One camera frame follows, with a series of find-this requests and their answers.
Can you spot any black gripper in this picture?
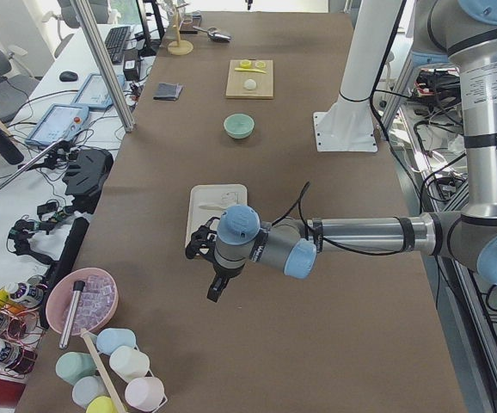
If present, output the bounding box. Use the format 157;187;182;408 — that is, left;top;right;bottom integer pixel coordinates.
185;217;230;302

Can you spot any blue teach pendant near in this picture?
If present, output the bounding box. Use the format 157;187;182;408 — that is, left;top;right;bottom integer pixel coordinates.
25;104;89;148

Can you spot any yellow cup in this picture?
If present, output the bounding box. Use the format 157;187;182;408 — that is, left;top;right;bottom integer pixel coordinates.
85;396;118;413

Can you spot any metal scoop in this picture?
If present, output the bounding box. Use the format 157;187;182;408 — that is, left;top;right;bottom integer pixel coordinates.
193;26;232;43

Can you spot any white cup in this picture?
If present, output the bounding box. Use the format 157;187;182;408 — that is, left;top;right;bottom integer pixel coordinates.
109;346;150;383

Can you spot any wooden mug tree stand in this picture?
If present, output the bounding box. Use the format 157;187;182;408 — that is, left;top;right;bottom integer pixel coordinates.
164;0;193;56

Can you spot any light blue cup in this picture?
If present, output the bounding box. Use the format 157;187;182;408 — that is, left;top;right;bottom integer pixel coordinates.
96;328;137;355

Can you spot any black keyboard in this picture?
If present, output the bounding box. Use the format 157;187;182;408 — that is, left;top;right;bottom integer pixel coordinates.
104;26;131;65

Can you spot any aluminium frame post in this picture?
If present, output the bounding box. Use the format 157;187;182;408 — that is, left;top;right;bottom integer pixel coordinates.
71;0;135;133

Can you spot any bamboo cutting board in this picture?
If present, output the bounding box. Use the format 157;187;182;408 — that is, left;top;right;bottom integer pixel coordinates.
225;59;274;100

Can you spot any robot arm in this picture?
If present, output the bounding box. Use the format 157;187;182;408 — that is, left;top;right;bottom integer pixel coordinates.
185;1;497;300

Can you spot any mint green cup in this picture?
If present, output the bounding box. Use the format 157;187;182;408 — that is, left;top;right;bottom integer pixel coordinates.
55;352;96;385

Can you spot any black water bottle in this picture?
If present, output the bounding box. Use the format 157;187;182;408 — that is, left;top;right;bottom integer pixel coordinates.
0;128;24;165

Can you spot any cream rectangular tray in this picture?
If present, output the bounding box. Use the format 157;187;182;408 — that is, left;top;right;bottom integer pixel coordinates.
185;183;248;245

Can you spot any mint green bowl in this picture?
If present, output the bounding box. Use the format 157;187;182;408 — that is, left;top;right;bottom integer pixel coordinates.
224;113;255;139

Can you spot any blue teach pendant far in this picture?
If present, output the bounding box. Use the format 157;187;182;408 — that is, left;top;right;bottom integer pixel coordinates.
71;73;113;111

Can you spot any black VR controller device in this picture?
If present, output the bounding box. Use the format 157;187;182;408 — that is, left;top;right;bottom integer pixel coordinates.
62;149;114;216

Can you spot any metal tube in pink bowl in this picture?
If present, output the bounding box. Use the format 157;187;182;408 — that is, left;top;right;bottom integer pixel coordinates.
58;280;85;350

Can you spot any white plastic spoon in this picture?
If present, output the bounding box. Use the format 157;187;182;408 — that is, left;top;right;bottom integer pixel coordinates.
197;203;228;211

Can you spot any pale grey cup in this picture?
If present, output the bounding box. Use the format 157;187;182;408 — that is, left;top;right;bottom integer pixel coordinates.
71;376;108;409

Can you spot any pink cup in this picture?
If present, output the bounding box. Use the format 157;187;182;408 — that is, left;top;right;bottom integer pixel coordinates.
125;377;165;412

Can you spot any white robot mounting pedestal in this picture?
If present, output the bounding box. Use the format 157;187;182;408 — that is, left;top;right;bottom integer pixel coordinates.
313;0;405;152

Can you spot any yellow plastic knife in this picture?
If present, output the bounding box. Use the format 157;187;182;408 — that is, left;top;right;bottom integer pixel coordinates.
234;66;267;74

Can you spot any blue teach pendant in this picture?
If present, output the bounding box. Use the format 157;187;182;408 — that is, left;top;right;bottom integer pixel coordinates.
71;73;113;111
25;104;89;148

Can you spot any folded grey cloth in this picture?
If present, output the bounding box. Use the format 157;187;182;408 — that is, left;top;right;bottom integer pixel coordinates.
153;83;183;101

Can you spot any pink bowl with ice cubes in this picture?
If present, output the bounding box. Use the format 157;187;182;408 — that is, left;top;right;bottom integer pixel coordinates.
46;268;119;336

